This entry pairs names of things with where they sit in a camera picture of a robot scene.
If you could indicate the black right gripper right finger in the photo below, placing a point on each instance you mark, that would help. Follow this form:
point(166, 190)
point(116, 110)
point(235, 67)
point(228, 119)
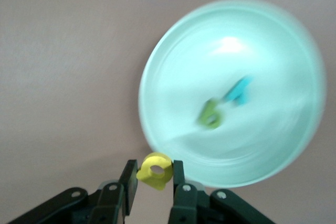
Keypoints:
point(179, 179)

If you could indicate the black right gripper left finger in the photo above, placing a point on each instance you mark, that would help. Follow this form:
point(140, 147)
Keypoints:
point(130, 182)

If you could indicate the yellow foam letter a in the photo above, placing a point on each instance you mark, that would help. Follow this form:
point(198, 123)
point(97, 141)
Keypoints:
point(152, 179)

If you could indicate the green foam letter g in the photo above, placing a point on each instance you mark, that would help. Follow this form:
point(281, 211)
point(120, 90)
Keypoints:
point(207, 108)

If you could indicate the teal foam letter y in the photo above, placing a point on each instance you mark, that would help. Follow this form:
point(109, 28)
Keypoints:
point(237, 93)

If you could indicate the brown table cover mat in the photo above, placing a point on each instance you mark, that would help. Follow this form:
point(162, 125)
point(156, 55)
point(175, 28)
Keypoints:
point(65, 51)

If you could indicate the light green round plate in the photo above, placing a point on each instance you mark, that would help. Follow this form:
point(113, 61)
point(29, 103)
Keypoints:
point(262, 51)

